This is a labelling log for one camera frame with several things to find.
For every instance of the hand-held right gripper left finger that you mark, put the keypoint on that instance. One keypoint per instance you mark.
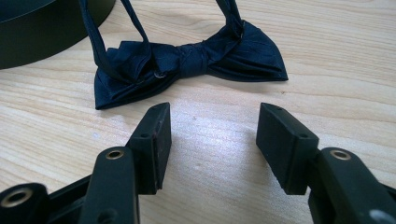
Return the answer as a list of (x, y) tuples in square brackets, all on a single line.
[(149, 149)]

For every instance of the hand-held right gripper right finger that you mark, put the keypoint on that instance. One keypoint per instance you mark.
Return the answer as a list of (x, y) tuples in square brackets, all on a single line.
[(286, 146)]

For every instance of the navy blue bow tie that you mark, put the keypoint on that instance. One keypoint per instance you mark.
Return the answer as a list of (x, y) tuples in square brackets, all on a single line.
[(186, 59)]

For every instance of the dark round box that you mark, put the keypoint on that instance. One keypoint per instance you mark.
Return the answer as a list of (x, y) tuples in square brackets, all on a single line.
[(37, 31)]

